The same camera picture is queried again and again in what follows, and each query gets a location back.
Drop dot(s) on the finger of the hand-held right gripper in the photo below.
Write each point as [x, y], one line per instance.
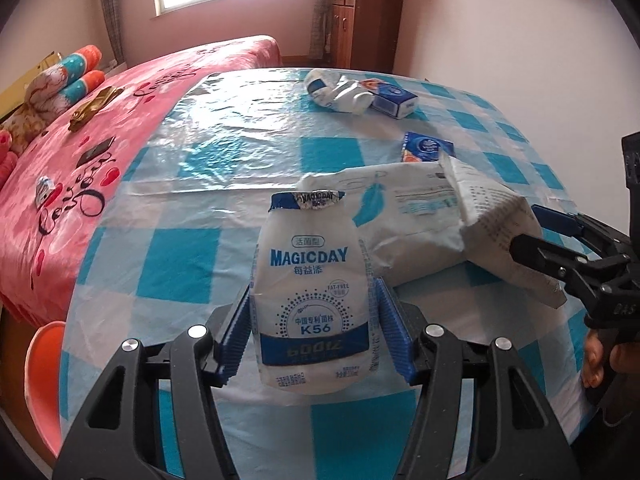
[555, 217]
[545, 255]

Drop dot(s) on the yellow headboard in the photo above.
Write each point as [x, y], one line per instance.
[27, 72]

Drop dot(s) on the blue checked plastic tablecloth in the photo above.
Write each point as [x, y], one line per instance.
[175, 260]

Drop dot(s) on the crushed plastic bottle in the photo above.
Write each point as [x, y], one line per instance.
[320, 85]

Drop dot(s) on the gold cloth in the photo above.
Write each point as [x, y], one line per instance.
[92, 107]

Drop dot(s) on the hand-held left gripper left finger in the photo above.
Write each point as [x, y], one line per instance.
[235, 340]

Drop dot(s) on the orange plastic stool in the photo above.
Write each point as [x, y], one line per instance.
[45, 385]

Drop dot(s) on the floral pillow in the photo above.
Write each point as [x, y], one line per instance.
[22, 125]

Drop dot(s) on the brown wooden cabinet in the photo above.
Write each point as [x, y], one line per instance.
[370, 25]

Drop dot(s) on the blue milk carton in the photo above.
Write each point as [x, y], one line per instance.
[395, 100]

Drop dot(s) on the small white plastic bottle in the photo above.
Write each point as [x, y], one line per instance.
[352, 97]

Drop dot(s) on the white yogurt drink bottle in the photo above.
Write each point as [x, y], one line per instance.
[310, 285]

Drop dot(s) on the folded orange teal quilt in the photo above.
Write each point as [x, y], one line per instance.
[70, 67]

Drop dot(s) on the pink printed bed blanket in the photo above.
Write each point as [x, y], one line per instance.
[125, 125]

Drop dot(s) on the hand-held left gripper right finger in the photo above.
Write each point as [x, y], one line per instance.
[395, 335]

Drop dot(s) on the checked curtain beside window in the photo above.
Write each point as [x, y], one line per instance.
[112, 10]

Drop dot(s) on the large white plastic bag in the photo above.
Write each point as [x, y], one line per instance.
[415, 220]

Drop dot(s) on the small crumpled packet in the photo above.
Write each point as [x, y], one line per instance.
[45, 191]

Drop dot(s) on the black phone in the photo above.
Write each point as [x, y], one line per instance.
[95, 151]

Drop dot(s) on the checked curtain beside cabinet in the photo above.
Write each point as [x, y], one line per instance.
[322, 15]

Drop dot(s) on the person's right hand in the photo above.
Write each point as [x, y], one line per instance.
[592, 360]

